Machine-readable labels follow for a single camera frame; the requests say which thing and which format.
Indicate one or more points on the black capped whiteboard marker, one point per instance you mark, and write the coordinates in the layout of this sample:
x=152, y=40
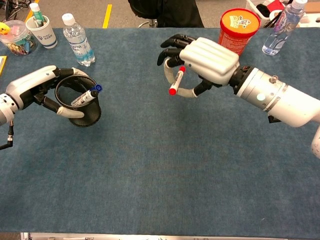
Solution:
x=82, y=100

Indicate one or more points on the white plastic basket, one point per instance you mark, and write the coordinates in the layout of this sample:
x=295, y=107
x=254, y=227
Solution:
x=252, y=6

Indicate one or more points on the metal table edge rail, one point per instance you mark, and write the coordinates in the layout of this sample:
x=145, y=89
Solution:
x=150, y=237

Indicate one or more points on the black mesh pen cup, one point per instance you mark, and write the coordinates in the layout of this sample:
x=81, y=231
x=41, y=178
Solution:
x=88, y=117

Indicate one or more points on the black stool chrome base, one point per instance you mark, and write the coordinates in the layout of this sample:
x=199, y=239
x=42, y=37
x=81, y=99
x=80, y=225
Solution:
x=150, y=23

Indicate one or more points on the yellow duck toy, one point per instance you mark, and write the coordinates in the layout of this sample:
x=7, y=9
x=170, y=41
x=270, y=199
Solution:
x=3, y=28

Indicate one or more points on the blue capped whiteboard marker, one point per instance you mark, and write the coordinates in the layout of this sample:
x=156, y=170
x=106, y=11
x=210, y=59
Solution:
x=98, y=88

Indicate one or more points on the water bottle blue label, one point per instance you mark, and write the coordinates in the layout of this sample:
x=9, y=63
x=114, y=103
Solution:
x=80, y=42

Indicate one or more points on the water bottle purple label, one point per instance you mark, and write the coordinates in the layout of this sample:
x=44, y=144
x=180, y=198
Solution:
x=280, y=32

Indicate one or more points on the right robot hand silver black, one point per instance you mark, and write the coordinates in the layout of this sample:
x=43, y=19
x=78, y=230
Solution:
x=210, y=60

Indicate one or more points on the person in black clothes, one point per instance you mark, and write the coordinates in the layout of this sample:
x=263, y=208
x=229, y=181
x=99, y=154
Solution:
x=175, y=12

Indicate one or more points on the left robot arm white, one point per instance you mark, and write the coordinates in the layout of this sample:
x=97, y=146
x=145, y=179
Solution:
x=6, y=110

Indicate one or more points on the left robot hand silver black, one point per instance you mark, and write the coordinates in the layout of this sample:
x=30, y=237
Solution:
x=27, y=82

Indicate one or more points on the blue felt table cloth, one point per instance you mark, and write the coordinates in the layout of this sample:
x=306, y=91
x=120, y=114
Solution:
x=160, y=175

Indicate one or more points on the green white tube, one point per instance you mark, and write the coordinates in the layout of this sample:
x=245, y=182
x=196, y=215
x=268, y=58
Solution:
x=37, y=13

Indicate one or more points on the red capped whiteboard marker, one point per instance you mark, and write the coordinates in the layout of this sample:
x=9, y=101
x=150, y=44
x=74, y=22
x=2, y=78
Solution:
x=178, y=77

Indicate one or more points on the clear jar of clips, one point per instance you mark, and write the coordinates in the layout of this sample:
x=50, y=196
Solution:
x=17, y=43

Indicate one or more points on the white paper cup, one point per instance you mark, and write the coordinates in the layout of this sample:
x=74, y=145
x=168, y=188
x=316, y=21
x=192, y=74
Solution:
x=45, y=35

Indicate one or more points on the orange canister with lid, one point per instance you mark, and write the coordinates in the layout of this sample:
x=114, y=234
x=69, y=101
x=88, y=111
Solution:
x=240, y=25

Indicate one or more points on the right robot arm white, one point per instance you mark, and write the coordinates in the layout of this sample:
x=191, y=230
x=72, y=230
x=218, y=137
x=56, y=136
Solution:
x=275, y=97

